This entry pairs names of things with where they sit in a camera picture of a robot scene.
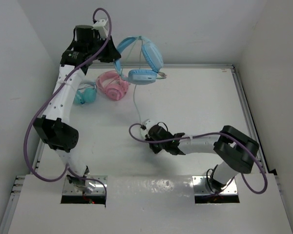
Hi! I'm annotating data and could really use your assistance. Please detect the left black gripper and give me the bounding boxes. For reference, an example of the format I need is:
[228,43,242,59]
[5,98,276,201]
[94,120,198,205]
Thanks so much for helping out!
[87,35,120,63]

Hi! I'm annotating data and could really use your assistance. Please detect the pink headphones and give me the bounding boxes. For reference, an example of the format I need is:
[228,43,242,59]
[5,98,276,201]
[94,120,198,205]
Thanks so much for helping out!
[96,71,129,101]

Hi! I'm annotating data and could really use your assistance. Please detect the light blue headphones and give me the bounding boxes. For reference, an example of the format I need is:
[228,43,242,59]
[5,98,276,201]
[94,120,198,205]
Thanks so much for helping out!
[113,36,167,85]

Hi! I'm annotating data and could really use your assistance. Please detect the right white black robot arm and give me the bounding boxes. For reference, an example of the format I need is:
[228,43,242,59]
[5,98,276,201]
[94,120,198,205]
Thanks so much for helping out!
[141,121,259,194]

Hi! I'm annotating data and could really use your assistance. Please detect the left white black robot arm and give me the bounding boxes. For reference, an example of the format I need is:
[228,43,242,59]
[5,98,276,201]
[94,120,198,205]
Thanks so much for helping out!
[29,25,121,180]

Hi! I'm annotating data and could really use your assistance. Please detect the teal headphones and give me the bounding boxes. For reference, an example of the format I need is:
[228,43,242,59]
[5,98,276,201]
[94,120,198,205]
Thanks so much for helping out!
[73,82,97,105]

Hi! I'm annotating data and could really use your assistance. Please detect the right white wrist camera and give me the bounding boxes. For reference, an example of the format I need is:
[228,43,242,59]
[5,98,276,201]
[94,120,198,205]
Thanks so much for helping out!
[140,119,155,140]

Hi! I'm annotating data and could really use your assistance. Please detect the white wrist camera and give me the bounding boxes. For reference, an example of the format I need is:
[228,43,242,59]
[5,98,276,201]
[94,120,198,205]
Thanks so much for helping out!
[92,18,111,39]
[140,119,155,140]

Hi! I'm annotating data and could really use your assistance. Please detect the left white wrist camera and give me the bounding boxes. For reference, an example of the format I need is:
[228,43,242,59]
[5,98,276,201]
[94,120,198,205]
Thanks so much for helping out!
[92,18,111,39]

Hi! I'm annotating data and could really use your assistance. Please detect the aluminium frame rail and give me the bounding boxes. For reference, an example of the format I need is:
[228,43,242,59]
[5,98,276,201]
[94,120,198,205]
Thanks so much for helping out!
[90,63,234,69]
[32,140,45,173]
[231,66,269,173]

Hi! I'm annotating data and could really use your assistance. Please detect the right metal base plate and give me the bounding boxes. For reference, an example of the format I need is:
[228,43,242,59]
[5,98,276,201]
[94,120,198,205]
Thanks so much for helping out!
[192,175,238,196]

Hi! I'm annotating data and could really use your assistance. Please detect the metal base plate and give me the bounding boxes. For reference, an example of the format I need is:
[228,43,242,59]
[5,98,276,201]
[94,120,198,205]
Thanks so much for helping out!
[62,175,107,195]
[192,175,238,196]

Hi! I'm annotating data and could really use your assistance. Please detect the right aluminium frame rail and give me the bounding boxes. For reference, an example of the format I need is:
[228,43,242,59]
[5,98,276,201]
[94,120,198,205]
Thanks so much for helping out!
[231,66,269,173]

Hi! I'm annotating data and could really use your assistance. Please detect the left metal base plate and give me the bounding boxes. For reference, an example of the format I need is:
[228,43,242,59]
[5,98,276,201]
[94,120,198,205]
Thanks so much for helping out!
[62,175,107,195]

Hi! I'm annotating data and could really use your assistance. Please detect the left aluminium frame rail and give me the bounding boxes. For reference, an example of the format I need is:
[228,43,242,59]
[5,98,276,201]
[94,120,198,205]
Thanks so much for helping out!
[32,140,45,173]

